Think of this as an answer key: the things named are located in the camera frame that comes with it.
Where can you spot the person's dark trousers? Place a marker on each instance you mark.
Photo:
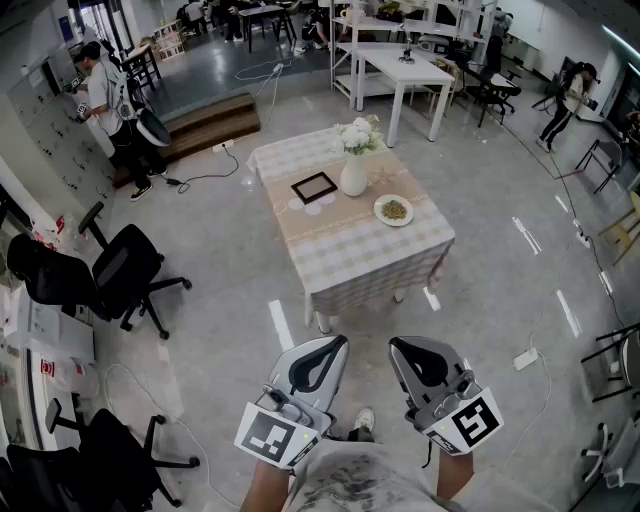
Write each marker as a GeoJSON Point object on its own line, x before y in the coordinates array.
{"type": "Point", "coordinates": [350, 435]}

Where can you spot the white round plate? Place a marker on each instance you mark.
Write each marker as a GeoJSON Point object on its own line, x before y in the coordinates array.
{"type": "Point", "coordinates": [395, 223]}

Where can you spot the person's left forearm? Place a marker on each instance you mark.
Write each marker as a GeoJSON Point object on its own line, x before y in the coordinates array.
{"type": "Point", "coordinates": [262, 485]}

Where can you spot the clear red-printed plastic bag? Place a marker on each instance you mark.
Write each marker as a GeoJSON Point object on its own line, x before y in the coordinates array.
{"type": "Point", "coordinates": [70, 375]}

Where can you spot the person's right forearm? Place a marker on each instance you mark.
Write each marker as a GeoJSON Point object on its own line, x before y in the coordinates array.
{"type": "Point", "coordinates": [452, 475]}

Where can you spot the table with checked tablecloth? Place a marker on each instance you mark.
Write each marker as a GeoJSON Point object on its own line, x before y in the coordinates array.
{"type": "Point", "coordinates": [360, 260]}

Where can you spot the dark wooden step platform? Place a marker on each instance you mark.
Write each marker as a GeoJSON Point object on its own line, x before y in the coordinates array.
{"type": "Point", "coordinates": [210, 120]}

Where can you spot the silver desk lamp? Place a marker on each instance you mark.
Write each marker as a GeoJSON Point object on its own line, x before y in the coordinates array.
{"type": "Point", "coordinates": [407, 55]}

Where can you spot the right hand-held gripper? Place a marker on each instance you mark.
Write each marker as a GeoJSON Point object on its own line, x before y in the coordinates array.
{"type": "Point", "coordinates": [475, 420]}

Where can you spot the black swivel chair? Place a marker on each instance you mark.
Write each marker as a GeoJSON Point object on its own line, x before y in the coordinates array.
{"type": "Point", "coordinates": [492, 65]}

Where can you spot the wood-top black-legged table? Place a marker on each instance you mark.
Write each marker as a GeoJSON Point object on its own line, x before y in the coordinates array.
{"type": "Point", "coordinates": [137, 52]}

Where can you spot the white ceramic vase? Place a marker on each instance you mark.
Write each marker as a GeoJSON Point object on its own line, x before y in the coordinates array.
{"type": "Point", "coordinates": [353, 180]}

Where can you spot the grey metal lockers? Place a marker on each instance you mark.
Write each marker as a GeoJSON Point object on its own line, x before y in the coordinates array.
{"type": "Point", "coordinates": [50, 130]}

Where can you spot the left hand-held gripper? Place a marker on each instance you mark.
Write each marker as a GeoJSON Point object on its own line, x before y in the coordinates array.
{"type": "Point", "coordinates": [280, 435]}

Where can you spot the black picture frame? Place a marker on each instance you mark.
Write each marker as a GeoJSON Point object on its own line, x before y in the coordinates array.
{"type": "Point", "coordinates": [314, 187]}

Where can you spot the white metal shelving unit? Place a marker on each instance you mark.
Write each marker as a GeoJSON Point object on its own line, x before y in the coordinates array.
{"type": "Point", "coordinates": [450, 29]}

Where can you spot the white cube shelf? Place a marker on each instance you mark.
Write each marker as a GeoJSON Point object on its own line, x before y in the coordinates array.
{"type": "Point", "coordinates": [170, 40]}

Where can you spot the person's grey printed shirt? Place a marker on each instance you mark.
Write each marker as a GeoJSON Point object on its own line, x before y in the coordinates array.
{"type": "Point", "coordinates": [360, 480]}

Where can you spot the white chair base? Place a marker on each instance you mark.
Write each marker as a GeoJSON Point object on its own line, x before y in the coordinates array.
{"type": "Point", "coordinates": [620, 450]}

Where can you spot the person's white shoe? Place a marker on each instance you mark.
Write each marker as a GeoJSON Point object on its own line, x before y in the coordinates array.
{"type": "Point", "coordinates": [365, 417]}

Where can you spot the white rectangular table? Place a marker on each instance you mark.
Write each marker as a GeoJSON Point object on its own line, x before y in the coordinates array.
{"type": "Point", "coordinates": [405, 67]}

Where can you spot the grey chair with black frame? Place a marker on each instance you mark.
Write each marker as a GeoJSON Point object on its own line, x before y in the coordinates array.
{"type": "Point", "coordinates": [607, 152]}

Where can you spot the beige embroidered table runner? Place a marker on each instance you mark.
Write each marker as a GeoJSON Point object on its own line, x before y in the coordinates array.
{"type": "Point", "coordinates": [345, 212]}

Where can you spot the blue wall sign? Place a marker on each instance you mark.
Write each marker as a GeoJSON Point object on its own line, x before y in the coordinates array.
{"type": "Point", "coordinates": [63, 27]}

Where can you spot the black office chair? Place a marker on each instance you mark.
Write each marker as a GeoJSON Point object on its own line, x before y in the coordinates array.
{"type": "Point", "coordinates": [110, 450]}
{"type": "Point", "coordinates": [120, 270]}

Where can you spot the white artificial flowers bunch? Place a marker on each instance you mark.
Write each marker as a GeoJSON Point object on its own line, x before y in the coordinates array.
{"type": "Point", "coordinates": [357, 135]}

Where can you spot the light wooden chair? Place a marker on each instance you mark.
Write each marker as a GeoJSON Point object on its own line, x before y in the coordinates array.
{"type": "Point", "coordinates": [625, 225]}

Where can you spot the black table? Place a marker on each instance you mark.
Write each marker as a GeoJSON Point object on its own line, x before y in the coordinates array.
{"type": "Point", "coordinates": [265, 12]}

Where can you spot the pile of dried grains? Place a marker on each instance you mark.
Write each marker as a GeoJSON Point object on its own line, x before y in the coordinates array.
{"type": "Point", "coordinates": [395, 210]}

